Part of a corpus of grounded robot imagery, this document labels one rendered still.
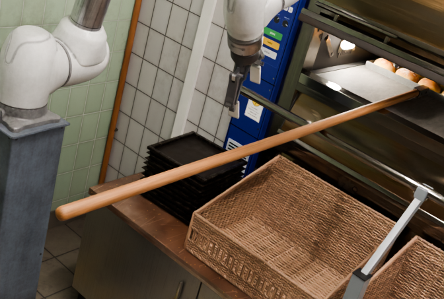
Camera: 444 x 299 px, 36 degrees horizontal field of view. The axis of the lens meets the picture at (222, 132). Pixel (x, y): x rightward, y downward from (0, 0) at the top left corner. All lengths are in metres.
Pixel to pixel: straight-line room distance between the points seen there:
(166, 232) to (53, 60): 0.80
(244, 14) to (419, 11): 0.91
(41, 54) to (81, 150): 1.31
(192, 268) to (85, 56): 0.80
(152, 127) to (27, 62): 1.23
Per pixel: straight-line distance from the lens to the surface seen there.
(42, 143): 2.13
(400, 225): 1.97
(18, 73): 2.02
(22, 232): 2.28
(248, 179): 2.52
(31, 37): 2.02
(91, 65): 2.17
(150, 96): 3.11
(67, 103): 3.07
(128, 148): 3.28
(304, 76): 2.57
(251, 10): 1.57
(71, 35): 2.12
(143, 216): 2.55
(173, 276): 2.45
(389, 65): 2.89
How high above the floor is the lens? 1.95
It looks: 24 degrees down
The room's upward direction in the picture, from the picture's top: 16 degrees clockwise
